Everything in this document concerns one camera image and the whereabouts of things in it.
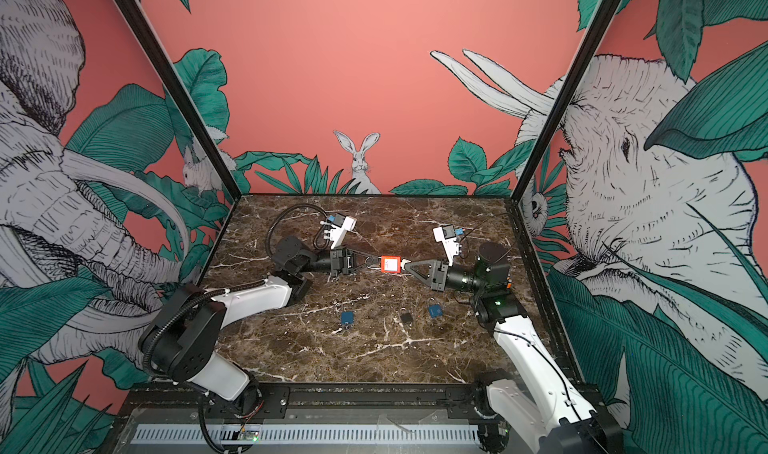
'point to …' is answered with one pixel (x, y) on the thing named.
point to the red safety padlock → (391, 264)
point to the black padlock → (406, 317)
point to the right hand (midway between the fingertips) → (406, 270)
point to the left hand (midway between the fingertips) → (375, 263)
